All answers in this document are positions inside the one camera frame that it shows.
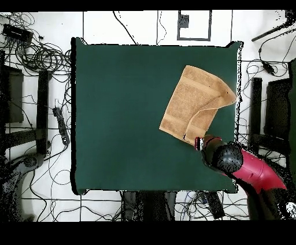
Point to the black power adapter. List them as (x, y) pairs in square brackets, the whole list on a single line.
[(268, 68)]

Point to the black stand base foot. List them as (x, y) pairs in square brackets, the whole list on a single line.
[(30, 160)]

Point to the black rectangular box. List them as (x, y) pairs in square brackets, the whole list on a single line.
[(17, 33)]

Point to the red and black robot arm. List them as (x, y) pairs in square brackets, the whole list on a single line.
[(249, 168)]

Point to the black upright post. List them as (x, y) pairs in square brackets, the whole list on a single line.
[(42, 111), (256, 111)]

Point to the grey square floor frame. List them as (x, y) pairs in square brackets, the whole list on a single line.
[(210, 25)]

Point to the black power strip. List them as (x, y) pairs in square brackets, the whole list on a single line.
[(62, 127)]

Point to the black rod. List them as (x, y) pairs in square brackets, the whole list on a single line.
[(272, 31)]

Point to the dark flat panel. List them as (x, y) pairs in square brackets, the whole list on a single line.
[(15, 97), (277, 108)]

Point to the tan terry towel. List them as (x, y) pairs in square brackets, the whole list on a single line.
[(187, 104)]

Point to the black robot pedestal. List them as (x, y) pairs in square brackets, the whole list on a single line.
[(150, 205)]

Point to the black flat bar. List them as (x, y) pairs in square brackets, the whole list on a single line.
[(215, 204)]

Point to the dark green table cloth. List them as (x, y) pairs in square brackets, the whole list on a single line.
[(115, 115)]

